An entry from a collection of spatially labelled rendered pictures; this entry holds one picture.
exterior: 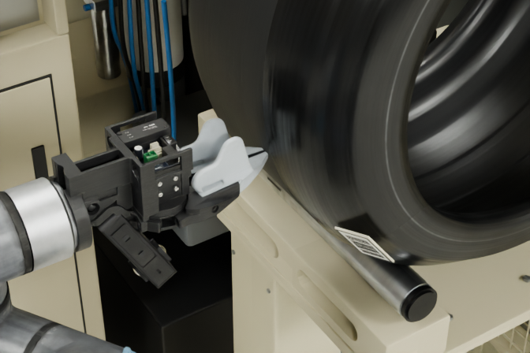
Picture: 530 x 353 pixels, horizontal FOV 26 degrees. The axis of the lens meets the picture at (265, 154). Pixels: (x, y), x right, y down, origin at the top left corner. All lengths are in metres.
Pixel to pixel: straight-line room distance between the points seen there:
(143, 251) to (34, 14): 0.70
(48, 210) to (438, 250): 0.41
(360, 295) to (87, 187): 0.41
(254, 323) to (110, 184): 0.82
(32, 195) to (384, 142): 0.31
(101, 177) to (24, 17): 0.72
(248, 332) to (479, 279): 0.53
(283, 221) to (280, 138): 0.33
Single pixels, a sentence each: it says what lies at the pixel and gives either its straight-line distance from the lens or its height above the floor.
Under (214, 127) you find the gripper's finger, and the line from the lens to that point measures 1.08.
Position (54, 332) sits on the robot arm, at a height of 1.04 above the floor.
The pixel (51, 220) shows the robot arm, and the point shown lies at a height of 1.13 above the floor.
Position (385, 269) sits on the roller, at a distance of 1.24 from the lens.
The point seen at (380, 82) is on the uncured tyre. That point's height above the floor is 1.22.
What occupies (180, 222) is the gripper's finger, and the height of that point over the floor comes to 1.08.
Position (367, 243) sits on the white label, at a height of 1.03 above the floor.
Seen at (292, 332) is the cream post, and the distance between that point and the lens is 1.76.
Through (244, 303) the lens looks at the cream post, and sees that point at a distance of 1.80.
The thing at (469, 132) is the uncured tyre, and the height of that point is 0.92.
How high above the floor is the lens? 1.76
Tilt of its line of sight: 37 degrees down
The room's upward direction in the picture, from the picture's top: straight up
